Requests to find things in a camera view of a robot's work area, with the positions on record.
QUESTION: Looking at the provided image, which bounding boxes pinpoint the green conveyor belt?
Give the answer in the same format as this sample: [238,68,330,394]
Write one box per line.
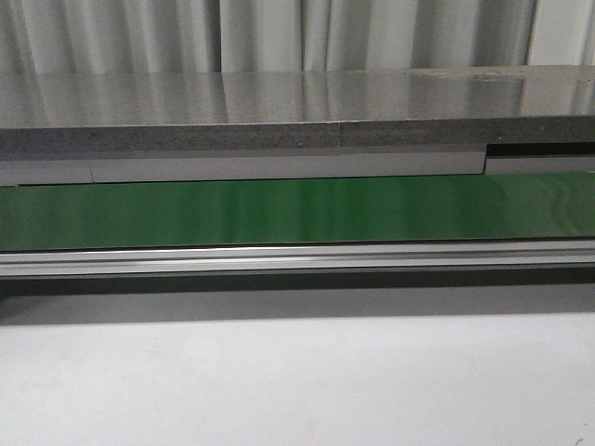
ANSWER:
[1,173,594,252]

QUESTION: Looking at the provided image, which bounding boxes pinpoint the grey stone counter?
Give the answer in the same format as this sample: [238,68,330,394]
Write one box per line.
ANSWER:
[0,65,595,186]

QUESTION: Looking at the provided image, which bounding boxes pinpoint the white pleated curtain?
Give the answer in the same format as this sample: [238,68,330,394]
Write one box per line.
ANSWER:
[1,1,594,75]

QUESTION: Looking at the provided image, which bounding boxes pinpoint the aluminium conveyor frame rail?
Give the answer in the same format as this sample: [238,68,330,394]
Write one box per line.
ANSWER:
[1,239,594,279]

